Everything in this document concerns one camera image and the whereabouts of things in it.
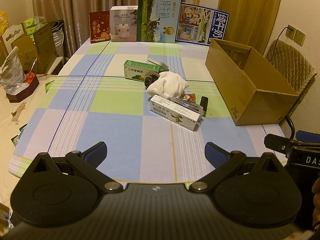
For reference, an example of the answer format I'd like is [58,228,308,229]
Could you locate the green medicine box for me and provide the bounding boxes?
[124,60,169,80]

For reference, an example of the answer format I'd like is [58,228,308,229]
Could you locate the large brown storage carton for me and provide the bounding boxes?
[11,23,59,74]

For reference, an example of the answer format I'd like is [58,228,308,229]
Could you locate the beige embroidered tablecloth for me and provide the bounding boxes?
[0,74,65,205]

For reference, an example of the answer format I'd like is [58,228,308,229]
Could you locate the beige wall socket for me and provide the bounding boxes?
[294,29,306,46]

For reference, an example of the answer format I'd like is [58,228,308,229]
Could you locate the red gift box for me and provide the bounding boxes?
[89,11,111,43]

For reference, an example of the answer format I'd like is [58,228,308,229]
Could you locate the blue milk carton box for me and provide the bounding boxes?
[176,2,229,46]

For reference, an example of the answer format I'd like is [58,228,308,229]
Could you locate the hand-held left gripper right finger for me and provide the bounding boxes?
[189,142,285,194]

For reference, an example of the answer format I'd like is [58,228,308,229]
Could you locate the chair with quilted cover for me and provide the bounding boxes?
[264,39,317,139]

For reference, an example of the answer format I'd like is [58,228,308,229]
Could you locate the black lighter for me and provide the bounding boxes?
[200,96,209,117]

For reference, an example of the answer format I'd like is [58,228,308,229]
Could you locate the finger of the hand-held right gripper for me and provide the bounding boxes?
[296,130,320,143]
[264,133,320,158]

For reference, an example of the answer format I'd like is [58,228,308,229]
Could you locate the black white bag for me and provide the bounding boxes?
[51,19,66,58]

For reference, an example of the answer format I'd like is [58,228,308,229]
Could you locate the dark wooden tray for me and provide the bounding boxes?
[6,74,40,103]

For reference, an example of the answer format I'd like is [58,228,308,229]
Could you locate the green tissue packs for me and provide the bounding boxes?
[24,16,48,37]

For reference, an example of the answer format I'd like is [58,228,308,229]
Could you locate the dark hair scrunchie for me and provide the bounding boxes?
[143,74,160,88]

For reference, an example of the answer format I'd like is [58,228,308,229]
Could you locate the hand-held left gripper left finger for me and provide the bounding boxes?
[31,141,124,194]

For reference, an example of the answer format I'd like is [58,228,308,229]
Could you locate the yellow bag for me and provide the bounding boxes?
[0,10,9,34]

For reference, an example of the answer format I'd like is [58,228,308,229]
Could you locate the white humidifier box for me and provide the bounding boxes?
[109,6,138,42]

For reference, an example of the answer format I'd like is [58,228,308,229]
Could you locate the white ointment box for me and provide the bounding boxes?
[149,95,202,132]

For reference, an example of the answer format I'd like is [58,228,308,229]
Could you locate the wall socket with charger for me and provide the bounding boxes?
[286,25,297,40]

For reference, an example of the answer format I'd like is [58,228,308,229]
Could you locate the white chair back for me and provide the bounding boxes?
[2,24,27,53]

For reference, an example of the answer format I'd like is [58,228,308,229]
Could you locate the wooden door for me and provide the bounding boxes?
[217,0,284,55]

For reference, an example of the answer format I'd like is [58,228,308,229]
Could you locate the blue white packet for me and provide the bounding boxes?
[172,99,203,115]

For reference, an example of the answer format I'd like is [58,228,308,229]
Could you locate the checkered tablecloth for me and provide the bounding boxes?
[7,41,288,183]

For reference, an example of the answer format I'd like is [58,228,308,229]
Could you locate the white cloth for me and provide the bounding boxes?
[146,71,190,98]

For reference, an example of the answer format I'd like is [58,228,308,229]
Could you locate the small white case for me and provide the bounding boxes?
[147,57,165,67]

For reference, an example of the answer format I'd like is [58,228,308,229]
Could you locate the green milk carton box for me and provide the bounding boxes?
[137,0,182,44]

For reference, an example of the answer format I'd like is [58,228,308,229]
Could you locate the brown curtain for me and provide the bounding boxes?
[31,0,188,58]

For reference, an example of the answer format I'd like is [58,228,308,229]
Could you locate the brown cardboard box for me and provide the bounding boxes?
[205,38,298,126]

